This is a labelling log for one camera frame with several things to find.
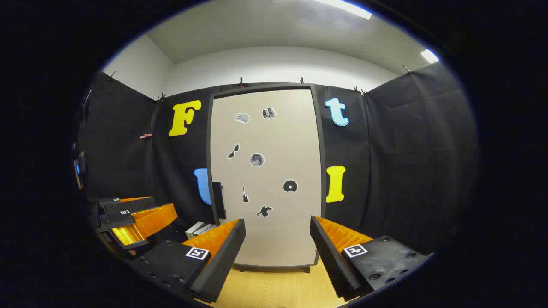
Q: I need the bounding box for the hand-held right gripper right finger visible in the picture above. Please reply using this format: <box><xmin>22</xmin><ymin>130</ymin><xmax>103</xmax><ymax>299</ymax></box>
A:
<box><xmin>310</xmin><ymin>216</ymin><xmax>433</xmax><ymax>302</ymax></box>

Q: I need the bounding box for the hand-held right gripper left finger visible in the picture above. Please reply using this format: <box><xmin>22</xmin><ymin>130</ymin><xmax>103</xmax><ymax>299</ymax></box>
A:
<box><xmin>128</xmin><ymin>218</ymin><xmax>247</xmax><ymax>304</ymax></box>

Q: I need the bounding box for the black cabinet door handle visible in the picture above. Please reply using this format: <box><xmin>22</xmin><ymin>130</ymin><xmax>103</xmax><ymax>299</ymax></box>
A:
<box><xmin>212</xmin><ymin>182</ymin><xmax>226</xmax><ymax>219</ymax></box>

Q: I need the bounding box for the beige cabinet door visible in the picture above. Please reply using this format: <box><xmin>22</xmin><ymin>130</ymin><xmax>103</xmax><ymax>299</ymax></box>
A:
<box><xmin>211</xmin><ymin>89</ymin><xmax>322</xmax><ymax>268</ymax></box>

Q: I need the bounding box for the black backdrop cloth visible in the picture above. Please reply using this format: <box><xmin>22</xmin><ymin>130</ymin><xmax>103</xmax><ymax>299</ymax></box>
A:
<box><xmin>77</xmin><ymin>60</ymin><xmax>478</xmax><ymax>257</ymax></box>

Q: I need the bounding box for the long ceiling light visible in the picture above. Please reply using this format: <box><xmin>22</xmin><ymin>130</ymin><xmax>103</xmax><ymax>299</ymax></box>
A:
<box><xmin>315</xmin><ymin>0</ymin><xmax>373</xmax><ymax>20</ymax></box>

